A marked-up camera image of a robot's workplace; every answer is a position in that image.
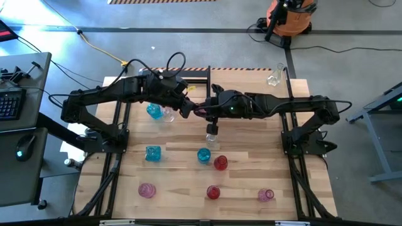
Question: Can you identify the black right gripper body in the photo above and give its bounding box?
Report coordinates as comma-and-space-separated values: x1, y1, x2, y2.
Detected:
207, 93, 225, 120

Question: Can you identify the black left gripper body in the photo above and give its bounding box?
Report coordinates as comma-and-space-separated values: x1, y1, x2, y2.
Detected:
171, 94, 198, 119

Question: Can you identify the clear round squat glass vase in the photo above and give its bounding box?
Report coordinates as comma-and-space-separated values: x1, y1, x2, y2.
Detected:
162, 106, 176, 123

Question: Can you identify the teal round glass vase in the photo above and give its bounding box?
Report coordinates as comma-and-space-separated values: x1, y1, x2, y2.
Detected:
146, 102, 164, 121

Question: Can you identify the red bulbous glass vase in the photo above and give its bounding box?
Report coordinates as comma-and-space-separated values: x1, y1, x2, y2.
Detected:
214, 155, 229, 171

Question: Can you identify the teal star pattern square vase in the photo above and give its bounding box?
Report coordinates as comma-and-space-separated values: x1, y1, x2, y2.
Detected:
144, 145, 162, 163

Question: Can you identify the clear tall cone glass vase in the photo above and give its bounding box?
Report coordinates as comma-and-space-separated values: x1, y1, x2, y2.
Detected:
266, 62, 286, 87

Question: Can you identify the clear square glass bottle vase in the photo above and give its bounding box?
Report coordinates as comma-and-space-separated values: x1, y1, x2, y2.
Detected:
205, 133, 221, 151

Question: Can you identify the black board with hazard stripes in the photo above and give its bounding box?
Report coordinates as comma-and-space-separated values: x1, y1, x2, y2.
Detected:
139, 67, 273, 79

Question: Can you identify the teal zigzag pattern glass vase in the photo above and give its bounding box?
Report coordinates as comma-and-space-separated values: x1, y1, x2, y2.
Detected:
197, 148, 212, 165

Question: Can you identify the red fluted oval glass vase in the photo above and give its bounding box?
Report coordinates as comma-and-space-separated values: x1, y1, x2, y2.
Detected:
206, 185, 221, 200

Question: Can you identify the pink ringed round glass vase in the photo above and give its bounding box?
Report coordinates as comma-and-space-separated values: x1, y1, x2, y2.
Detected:
138, 183, 157, 199

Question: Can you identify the pink bulb shaped glass vase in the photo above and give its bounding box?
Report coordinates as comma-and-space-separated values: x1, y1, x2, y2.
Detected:
258, 188, 275, 203

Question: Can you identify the orange shop vacuum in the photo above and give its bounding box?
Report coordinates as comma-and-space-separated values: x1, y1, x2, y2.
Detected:
256, 0, 318, 48

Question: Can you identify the black table crossbar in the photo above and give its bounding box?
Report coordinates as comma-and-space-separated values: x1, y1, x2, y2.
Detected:
0, 215, 402, 226

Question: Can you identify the silver black bottle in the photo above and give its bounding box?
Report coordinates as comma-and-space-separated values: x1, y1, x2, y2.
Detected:
63, 158, 85, 171

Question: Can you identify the black support beam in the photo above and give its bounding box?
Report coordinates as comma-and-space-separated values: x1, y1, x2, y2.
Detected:
36, 112, 87, 148

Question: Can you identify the black computer mouse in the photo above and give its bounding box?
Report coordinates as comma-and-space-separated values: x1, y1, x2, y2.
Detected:
14, 134, 36, 163

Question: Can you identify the black desk clamp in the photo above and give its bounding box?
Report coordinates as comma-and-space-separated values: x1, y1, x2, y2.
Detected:
0, 61, 41, 85

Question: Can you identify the black keyboard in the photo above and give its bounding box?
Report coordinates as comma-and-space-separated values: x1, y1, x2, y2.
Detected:
0, 89, 28, 122

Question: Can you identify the black device green light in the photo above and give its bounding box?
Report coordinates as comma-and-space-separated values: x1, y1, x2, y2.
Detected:
384, 82, 402, 110

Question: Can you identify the dark grey side desk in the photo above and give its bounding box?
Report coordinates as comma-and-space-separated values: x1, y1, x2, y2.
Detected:
0, 127, 48, 208

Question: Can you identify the black red screen device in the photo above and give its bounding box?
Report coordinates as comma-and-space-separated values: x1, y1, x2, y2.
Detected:
0, 19, 19, 43

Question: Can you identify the wooden shelf black metal frame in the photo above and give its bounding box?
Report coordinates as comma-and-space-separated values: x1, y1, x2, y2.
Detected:
205, 65, 298, 104

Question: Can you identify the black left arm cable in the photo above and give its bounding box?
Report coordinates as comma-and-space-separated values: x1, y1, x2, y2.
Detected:
106, 51, 187, 92

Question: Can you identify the yellow extension cable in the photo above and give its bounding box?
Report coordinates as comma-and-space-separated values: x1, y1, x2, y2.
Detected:
40, 0, 130, 68

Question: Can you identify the black vacuum power cable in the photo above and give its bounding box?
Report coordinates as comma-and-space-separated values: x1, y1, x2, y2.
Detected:
290, 45, 402, 53

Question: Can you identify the white metal bracket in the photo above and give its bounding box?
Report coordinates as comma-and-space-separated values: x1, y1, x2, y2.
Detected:
99, 219, 136, 226
274, 220, 311, 226

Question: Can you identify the grey blue desk frame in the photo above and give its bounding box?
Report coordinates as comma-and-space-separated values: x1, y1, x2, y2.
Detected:
345, 82, 402, 183

